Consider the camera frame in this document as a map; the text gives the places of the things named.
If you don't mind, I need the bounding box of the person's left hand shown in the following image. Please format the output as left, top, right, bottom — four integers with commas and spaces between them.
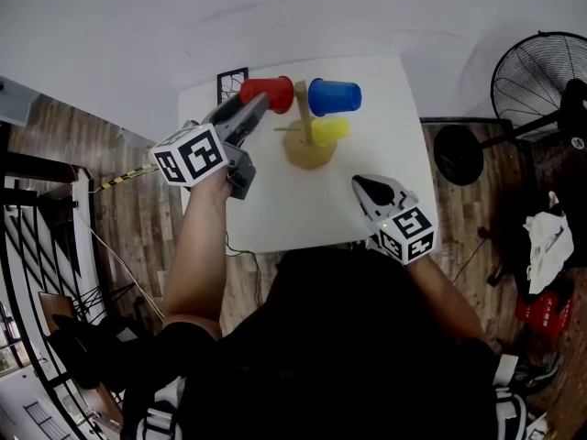
190, 165, 236, 204

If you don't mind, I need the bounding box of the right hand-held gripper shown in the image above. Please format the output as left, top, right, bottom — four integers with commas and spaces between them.
351, 174, 436, 266

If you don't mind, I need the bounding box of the blue plastic cup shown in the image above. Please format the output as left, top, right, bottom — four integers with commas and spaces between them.
307, 77, 363, 118

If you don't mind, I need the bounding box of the person's left forearm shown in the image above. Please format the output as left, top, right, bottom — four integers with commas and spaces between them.
162, 185, 230, 338

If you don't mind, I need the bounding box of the white railing post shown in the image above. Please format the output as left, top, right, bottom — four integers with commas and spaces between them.
68, 167, 97, 320

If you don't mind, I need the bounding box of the white floor cable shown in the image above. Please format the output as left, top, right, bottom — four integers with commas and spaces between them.
75, 208, 166, 320

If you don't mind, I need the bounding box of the person's black shirt torso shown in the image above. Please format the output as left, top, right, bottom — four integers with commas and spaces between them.
121, 245, 505, 440

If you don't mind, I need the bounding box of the wooden cup tree stand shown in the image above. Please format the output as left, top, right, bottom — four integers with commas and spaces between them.
273, 79, 340, 171

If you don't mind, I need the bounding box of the white cloth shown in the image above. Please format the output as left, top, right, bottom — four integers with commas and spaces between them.
522, 191, 575, 295

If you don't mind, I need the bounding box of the grey bag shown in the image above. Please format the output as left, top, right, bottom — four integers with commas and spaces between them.
511, 350, 563, 393

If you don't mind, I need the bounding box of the black metal railing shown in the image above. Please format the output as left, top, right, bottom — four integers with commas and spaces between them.
0, 121, 125, 440

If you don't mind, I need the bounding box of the black framed crackle-pattern tile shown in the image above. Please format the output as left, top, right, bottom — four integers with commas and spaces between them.
216, 66, 249, 107

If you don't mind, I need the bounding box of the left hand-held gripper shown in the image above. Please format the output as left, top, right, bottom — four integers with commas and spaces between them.
150, 91, 271, 200

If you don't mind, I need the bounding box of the dark wooden post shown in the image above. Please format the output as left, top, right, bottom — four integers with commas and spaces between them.
0, 121, 79, 185

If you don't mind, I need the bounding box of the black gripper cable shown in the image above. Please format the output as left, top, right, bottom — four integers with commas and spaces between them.
224, 231, 265, 304

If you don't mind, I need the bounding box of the black office chair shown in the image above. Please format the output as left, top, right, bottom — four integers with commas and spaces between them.
45, 281, 161, 393

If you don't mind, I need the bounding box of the red box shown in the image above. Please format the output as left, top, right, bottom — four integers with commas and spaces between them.
514, 289, 575, 338

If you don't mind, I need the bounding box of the yellow black striped tape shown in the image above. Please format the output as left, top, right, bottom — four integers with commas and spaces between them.
98, 162, 160, 191

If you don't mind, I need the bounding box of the person's right forearm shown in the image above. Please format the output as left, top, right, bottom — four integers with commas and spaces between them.
405, 254, 487, 343

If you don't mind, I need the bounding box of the brown wooden desk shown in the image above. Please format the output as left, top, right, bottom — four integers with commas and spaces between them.
39, 291, 125, 425

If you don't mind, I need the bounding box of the red plastic cup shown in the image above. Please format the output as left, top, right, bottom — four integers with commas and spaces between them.
238, 75, 295, 115

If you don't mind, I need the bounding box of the yellow plastic cup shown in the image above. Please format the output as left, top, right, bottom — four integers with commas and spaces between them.
310, 116, 351, 148

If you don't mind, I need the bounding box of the white table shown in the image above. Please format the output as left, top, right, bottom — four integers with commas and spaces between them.
176, 54, 441, 254

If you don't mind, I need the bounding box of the black fan power cable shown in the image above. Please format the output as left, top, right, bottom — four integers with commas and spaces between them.
451, 235, 490, 284

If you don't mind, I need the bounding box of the black pedestal fan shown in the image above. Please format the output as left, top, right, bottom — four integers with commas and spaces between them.
433, 31, 587, 187

